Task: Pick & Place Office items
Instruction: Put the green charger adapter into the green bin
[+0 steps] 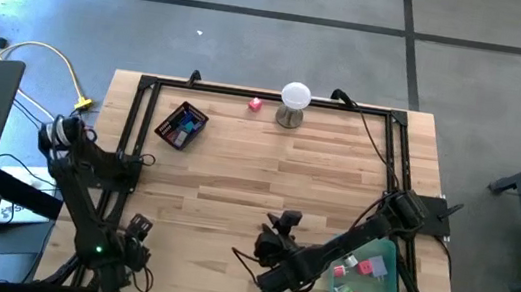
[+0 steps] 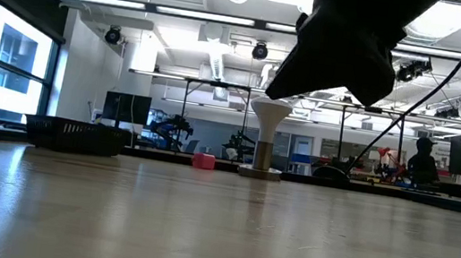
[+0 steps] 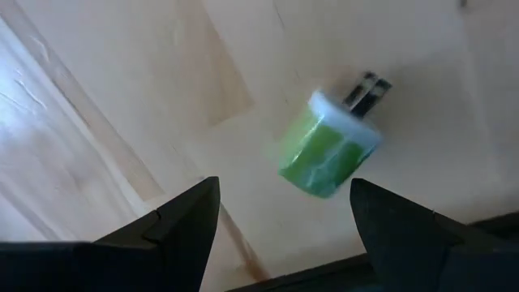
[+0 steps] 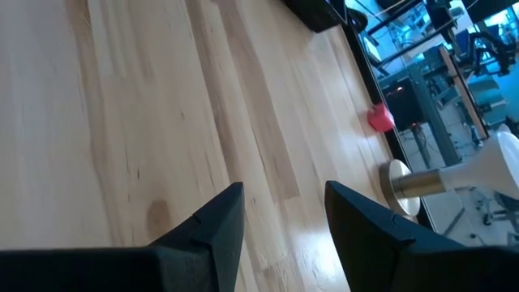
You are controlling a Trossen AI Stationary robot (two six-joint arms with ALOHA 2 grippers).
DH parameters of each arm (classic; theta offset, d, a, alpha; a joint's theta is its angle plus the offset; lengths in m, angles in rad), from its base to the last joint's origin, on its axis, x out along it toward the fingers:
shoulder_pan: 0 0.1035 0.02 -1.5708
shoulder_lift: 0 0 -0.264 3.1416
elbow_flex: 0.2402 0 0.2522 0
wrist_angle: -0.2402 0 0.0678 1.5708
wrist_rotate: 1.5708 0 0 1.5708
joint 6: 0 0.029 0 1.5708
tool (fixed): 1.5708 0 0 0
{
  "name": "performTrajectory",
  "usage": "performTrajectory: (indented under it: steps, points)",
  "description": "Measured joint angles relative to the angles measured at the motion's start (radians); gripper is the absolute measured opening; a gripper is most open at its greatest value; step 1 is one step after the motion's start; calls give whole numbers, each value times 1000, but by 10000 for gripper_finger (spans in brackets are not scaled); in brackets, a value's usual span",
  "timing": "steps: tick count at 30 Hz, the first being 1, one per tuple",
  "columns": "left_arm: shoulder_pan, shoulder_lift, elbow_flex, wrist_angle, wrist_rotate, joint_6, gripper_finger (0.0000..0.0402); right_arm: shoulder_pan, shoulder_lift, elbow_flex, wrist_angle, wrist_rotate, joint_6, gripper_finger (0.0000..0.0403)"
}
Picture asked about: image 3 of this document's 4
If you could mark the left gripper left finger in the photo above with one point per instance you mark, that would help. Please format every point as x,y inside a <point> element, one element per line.
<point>142,255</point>

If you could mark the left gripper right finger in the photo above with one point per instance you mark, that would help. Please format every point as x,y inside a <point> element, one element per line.
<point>425,251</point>

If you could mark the green USB wall charger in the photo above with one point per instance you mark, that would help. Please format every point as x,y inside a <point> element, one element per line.
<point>324,150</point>

